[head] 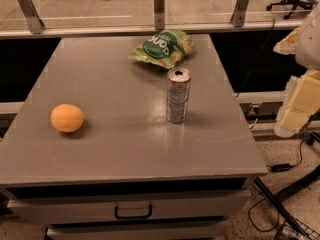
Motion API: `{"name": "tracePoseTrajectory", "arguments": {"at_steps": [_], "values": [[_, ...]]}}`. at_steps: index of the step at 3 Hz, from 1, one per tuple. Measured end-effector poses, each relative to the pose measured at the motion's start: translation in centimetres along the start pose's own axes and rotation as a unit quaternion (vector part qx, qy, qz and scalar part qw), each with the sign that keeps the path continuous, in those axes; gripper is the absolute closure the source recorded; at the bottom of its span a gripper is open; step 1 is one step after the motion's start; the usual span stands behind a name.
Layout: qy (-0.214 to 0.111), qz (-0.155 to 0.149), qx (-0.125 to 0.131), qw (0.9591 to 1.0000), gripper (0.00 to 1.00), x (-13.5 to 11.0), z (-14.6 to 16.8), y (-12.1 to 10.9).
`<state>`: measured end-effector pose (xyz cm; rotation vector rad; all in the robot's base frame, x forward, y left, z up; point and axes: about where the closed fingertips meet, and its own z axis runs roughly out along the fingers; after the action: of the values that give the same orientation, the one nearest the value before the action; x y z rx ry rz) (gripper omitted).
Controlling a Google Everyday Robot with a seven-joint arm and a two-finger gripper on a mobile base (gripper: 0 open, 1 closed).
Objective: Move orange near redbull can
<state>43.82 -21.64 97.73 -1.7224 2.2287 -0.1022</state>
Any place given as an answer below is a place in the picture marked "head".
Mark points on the black drawer handle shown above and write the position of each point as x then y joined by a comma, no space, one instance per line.
133,212

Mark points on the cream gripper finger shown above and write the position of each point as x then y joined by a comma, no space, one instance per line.
287,46
301,101

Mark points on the green chip bag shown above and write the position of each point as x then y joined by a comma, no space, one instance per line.
165,49

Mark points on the metal railing bracket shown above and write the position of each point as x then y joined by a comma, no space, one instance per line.
239,14
159,14
34,22

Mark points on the middle metal railing bracket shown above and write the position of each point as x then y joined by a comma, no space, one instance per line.
159,14

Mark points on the silver redbull can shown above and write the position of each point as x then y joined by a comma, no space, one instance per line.
178,89

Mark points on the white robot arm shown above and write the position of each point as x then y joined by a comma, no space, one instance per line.
307,52

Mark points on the orange fruit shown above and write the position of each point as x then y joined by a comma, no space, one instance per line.
67,118

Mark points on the right metal railing bracket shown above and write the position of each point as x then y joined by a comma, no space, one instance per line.
239,14

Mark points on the left metal railing bracket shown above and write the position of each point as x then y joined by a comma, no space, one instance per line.
34,22

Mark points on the wire basket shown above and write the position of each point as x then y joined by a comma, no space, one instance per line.
287,232

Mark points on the grey drawer cabinet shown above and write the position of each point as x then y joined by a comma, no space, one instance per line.
195,174

